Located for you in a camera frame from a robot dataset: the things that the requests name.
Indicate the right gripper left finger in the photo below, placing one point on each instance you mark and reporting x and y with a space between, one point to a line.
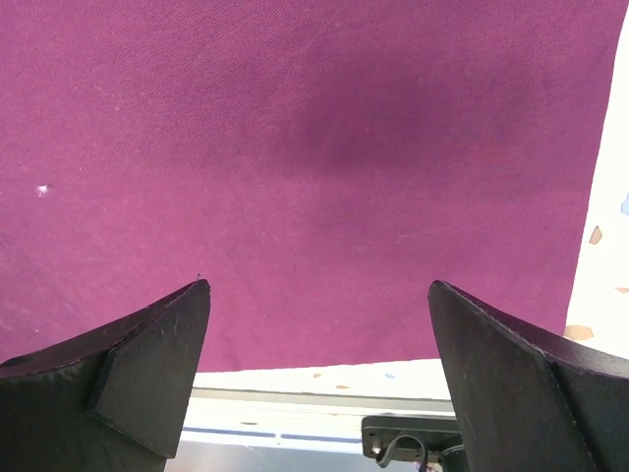
112 399

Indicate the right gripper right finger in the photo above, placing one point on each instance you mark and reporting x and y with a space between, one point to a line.
526 399

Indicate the purple surgical cloth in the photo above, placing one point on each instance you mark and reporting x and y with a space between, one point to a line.
319 163

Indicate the aluminium mounting rail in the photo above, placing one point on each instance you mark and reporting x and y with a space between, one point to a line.
248 430

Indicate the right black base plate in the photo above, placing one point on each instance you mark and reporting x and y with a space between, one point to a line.
431 443

